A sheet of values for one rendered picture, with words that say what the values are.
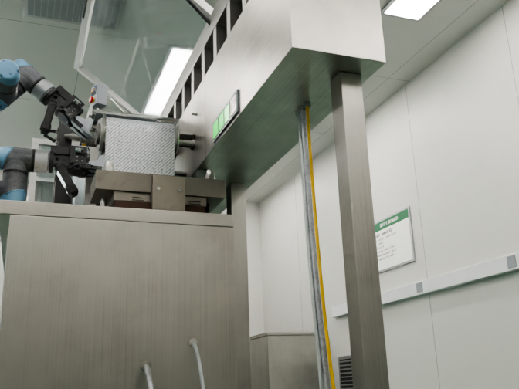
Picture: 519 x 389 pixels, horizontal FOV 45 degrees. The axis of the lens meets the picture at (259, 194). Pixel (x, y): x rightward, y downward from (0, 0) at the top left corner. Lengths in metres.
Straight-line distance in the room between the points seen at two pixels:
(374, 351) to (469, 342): 3.22
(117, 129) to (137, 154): 0.11
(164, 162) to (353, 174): 0.87
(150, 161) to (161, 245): 0.43
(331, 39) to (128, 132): 0.91
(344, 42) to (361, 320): 0.66
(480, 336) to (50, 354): 3.31
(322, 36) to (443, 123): 3.49
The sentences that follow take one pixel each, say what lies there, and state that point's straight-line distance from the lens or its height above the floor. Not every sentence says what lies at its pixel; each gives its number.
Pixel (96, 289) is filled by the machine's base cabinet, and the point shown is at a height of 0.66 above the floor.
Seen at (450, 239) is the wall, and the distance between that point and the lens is 4.79.
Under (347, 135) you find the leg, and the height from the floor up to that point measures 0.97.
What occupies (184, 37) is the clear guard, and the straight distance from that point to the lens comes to 2.55.
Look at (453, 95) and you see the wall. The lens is 4.94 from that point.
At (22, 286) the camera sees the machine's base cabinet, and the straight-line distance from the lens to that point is 1.78.
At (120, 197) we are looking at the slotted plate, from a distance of 1.93.
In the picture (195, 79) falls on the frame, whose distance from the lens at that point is 2.46.
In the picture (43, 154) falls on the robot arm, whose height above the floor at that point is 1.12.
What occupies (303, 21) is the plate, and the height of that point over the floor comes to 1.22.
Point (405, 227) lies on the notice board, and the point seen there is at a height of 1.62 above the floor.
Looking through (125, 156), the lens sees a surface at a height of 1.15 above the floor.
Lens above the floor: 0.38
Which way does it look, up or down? 17 degrees up
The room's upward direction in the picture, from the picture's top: 2 degrees counter-clockwise
